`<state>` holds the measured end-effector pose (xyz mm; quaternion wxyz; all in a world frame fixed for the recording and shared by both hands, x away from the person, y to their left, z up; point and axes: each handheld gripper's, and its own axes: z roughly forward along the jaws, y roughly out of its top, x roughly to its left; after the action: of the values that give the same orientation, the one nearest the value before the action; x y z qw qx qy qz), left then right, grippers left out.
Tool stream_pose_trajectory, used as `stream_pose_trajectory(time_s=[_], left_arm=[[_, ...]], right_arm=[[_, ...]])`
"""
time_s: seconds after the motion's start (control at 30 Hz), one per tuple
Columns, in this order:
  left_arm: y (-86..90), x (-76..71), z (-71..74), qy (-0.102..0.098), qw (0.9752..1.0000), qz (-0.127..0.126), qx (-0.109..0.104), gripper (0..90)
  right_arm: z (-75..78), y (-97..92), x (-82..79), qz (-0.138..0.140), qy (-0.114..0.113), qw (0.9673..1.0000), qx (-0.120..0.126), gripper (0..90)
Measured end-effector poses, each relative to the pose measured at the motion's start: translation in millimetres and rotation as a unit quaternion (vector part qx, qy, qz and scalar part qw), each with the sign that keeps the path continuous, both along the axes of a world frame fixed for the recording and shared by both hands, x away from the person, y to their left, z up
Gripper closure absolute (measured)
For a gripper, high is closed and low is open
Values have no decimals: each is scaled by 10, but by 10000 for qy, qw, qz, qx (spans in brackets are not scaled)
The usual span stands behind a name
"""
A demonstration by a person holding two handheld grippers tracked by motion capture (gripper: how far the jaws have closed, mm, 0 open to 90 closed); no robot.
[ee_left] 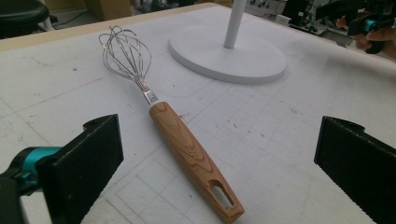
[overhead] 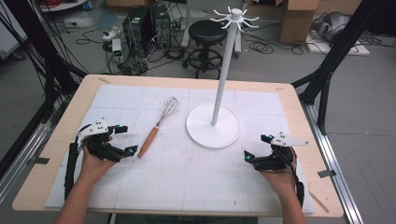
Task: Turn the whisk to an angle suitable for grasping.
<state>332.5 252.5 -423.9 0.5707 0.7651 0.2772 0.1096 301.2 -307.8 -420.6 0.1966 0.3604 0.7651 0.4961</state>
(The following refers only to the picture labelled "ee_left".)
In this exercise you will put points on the white round stand base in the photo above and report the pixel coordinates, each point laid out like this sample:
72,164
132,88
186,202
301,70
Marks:
230,53

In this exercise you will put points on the black office chair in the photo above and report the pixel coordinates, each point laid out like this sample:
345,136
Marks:
18,15

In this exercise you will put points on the cardboard box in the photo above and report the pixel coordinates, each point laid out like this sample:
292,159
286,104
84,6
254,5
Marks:
109,8

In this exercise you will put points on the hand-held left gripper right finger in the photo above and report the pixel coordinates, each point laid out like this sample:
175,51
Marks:
358,161

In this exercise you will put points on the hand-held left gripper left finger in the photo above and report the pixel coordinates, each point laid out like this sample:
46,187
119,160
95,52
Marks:
84,165

